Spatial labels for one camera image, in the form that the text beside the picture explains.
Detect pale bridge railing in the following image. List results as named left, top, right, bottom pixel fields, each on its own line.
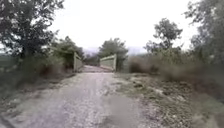
left=99, top=53, right=118, bottom=72
left=72, top=51, right=84, bottom=73

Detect round green tree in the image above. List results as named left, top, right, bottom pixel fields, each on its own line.
left=97, top=37, right=129, bottom=71

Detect bridge deck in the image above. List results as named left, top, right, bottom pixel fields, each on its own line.
left=81, top=65, right=114, bottom=74

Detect pale gravel path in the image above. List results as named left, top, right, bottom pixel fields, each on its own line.
left=6, top=64, right=162, bottom=128

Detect clump of green trees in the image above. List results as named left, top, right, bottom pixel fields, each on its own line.
left=49, top=35, right=86, bottom=70

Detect brown dry bushes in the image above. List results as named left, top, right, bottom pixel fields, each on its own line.
left=128, top=49, right=224, bottom=101

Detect slender leafy tree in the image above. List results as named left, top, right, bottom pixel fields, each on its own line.
left=144, top=17, right=184, bottom=59

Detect green grass verge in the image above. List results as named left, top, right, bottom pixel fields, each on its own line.
left=113, top=71, right=224, bottom=128

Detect dark low bushes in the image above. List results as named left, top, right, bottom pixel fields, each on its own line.
left=0, top=53, right=74, bottom=88

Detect large dark tree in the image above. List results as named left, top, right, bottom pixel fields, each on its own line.
left=0, top=0, right=66, bottom=78

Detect tall leafy tree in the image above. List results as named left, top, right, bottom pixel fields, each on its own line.
left=183, top=0, right=224, bottom=68

